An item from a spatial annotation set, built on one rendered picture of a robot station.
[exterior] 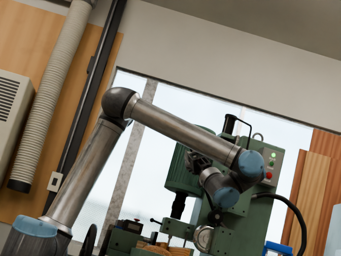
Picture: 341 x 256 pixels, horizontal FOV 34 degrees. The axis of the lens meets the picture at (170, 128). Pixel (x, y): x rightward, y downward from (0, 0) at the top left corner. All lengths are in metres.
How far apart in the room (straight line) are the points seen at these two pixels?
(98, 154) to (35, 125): 1.71
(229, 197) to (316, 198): 1.99
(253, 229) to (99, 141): 0.83
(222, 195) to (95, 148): 0.51
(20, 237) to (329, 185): 2.65
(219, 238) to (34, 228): 0.83
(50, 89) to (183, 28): 1.11
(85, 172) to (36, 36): 2.21
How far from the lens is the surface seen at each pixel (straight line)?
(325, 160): 4.10
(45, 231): 1.95
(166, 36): 4.21
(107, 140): 2.16
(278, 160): 2.54
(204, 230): 2.44
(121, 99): 2.04
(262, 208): 2.56
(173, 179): 2.50
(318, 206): 4.02
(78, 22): 4.06
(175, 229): 2.51
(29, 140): 3.81
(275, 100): 4.21
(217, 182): 2.09
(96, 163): 2.14
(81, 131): 3.90
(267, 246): 3.25
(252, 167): 1.95
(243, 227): 2.52
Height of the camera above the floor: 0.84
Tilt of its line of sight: 14 degrees up
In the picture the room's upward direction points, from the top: 16 degrees clockwise
